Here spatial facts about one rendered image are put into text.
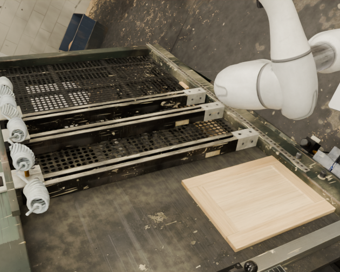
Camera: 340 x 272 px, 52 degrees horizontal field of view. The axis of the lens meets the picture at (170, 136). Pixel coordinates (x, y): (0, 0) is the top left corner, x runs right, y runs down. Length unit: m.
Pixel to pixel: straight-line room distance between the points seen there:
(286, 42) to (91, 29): 4.65
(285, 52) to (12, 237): 0.91
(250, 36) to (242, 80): 2.33
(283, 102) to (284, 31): 0.19
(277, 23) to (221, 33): 2.69
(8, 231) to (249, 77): 0.83
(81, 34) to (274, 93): 4.57
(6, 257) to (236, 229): 0.73
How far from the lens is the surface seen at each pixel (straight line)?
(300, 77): 0.95
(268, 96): 1.00
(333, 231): 1.41
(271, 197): 1.48
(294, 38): 0.94
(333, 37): 1.51
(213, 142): 1.60
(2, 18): 6.15
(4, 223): 1.20
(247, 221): 1.34
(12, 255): 1.12
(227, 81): 1.07
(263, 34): 3.28
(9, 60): 2.47
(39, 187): 1.14
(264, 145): 1.74
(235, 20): 3.58
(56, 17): 6.34
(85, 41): 5.41
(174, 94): 1.99
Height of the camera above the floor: 2.32
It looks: 41 degrees down
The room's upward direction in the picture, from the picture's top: 69 degrees counter-clockwise
